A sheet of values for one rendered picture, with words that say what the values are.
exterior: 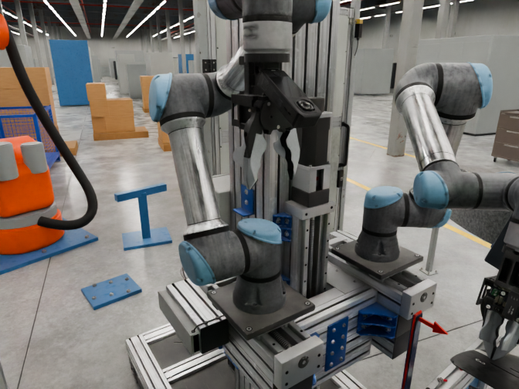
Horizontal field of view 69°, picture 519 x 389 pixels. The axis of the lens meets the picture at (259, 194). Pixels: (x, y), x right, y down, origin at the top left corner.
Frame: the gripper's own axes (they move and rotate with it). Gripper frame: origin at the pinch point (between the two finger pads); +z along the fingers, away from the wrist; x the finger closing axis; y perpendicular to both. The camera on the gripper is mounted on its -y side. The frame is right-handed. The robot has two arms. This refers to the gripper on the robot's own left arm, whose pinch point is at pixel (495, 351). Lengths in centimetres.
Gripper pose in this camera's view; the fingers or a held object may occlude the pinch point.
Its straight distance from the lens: 88.6
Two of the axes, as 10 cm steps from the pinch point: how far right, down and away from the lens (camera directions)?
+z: -2.3, 9.6, 1.4
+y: -7.5, -0.9, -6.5
